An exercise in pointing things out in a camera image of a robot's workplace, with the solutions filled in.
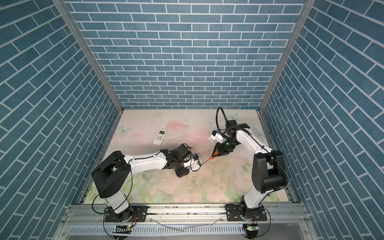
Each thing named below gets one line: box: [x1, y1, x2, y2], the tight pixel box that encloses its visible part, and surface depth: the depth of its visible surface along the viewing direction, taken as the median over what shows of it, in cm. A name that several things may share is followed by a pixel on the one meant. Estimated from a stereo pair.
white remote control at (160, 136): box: [153, 128, 168, 146], surface depth 104 cm
